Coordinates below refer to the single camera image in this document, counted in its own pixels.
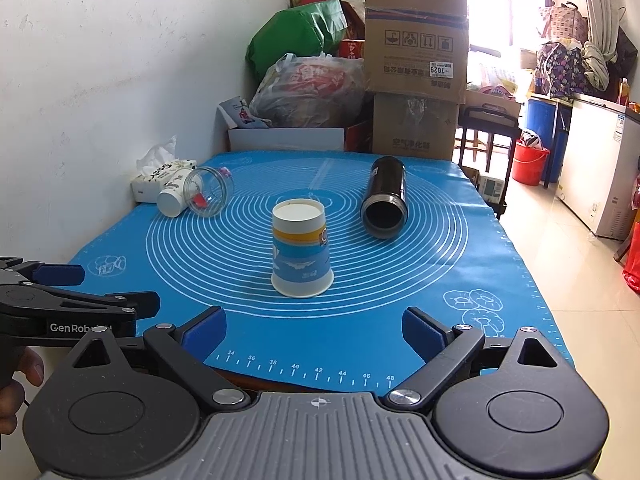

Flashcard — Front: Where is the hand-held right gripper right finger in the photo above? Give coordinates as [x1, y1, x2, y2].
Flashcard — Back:
[382, 306, 577, 412]

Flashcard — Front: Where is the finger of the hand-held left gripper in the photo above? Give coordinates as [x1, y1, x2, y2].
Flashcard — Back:
[0, 256, 86, 287]
[0, 284, 162, 323]

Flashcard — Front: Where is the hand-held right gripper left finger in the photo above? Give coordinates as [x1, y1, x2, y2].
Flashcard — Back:
[62, 305, 251, 412]

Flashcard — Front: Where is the blue and white paper cup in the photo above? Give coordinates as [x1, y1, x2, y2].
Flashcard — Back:
[271, 198, 334, 300]

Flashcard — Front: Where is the white paper cup lying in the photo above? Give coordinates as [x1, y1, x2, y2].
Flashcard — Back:
[156, 170, 197, 219]

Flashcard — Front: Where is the black thermos cup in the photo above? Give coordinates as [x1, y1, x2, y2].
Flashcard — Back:
[360, 156, 409, 241]

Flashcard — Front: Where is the person's left hand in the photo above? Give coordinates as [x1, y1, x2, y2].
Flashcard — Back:
[0, 346, 47, 437]

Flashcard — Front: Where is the blue silicone mat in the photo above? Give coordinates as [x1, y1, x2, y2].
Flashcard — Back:
[65, 150, 576, 397]

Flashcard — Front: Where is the clear glass jar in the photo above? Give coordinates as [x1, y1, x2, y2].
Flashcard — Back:
[183, 165, 235, 219]

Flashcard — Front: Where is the white tissue pack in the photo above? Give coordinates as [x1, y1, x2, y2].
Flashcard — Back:
[130, 134, 198, 205]

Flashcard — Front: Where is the small white appliance box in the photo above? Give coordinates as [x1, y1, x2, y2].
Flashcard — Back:
[476, 172, 507, 207]

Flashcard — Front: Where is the red plastic bucket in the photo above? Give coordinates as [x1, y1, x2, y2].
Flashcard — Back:
[512, 130, 551, 187]

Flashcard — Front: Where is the white open cardboard box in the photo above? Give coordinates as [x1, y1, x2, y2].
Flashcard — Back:
[218, 97, 347, 153]

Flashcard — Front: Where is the taped brown cardboard box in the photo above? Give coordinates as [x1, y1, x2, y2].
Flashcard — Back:
[371, 90, 464, 162]

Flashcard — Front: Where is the black metal chair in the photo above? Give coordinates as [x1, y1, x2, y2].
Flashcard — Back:
[456, 104, 522, 222]

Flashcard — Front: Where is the white chest freezer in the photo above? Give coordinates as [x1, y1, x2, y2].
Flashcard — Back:
[556, 94, 640, 240]

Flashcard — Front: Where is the blue plastic barrel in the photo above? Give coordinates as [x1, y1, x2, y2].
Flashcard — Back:
[524, 97, 572, 152]

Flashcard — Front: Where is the clear bag with red contents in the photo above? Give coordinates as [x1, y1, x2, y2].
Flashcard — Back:
[248, 52, 367, 129]

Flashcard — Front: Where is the red gift box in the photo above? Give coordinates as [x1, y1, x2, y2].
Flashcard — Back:
[339, 38, 366, 61]

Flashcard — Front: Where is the purple flowered bag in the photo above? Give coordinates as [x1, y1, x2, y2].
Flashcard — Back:
[534, 41, 587, 99]

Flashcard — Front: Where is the large brown cardboard box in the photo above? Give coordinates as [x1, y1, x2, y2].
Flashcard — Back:
[363, 0, 471, 99]

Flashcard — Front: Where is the green plastic bag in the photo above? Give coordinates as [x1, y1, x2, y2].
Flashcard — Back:
[247, 0, 349, 82]

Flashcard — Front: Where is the plaid storage bag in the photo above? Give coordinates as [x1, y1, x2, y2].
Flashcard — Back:
[541, 1, 589, 44]

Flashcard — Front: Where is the beige curtain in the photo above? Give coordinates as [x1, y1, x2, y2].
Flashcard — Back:
[579, 0, 622, 61]

